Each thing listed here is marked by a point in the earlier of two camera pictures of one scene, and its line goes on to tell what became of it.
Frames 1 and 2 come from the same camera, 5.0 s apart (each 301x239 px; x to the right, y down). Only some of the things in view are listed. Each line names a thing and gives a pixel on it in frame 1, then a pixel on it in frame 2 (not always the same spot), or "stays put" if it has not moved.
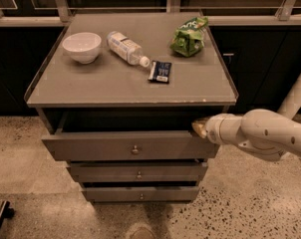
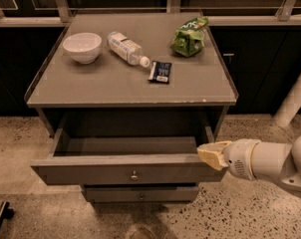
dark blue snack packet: x=159 y=72 stays put
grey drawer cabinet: x=118 y=93 stays put
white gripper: x=212 y=128 → x=240 y=158
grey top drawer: x=129 y=137 → x=128 y=161
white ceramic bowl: x=83 y=47 stays put
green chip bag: x=188 y=39 stays put
